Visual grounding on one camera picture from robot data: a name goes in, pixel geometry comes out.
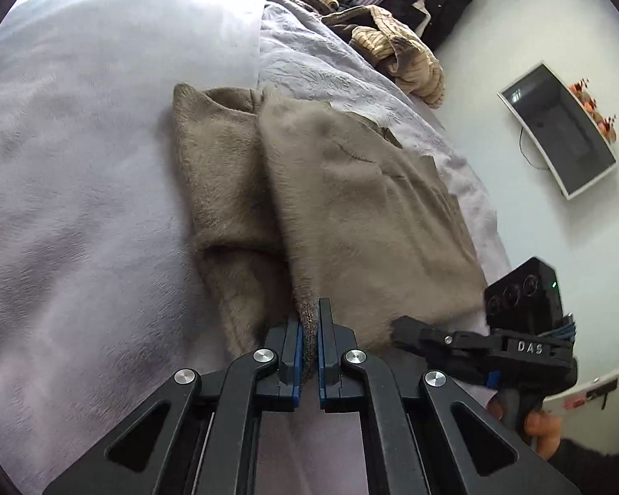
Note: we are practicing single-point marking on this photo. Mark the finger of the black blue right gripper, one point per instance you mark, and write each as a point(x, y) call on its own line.
point(448, 351)

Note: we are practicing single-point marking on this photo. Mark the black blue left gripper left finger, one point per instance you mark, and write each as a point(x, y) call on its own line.
point(197, 433)

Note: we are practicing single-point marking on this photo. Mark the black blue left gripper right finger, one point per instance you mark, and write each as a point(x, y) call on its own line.
point(427, 435)

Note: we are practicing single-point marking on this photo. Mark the brown knit sweater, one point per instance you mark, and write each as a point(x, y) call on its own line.
point(294, 200)

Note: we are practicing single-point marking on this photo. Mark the black sleeve right forearm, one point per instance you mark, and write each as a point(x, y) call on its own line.
point(590, 471)

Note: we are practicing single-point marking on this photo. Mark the tan striped clothes pile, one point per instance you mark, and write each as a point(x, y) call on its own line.
point(389, 46)

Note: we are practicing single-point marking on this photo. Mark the person's right hand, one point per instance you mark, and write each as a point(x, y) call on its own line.
point(546, 430)

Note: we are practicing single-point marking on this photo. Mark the lavender fleece blanket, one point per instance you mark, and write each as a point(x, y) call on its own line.
point(99, 297)

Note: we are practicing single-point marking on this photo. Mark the orange flower decoration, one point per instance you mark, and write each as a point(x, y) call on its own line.
point(606, 126)

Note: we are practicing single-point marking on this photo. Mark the black hanging jacket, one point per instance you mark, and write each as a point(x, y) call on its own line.
point(431, 20)

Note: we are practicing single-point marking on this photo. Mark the black camera box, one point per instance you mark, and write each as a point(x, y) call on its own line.
point(526, 300)

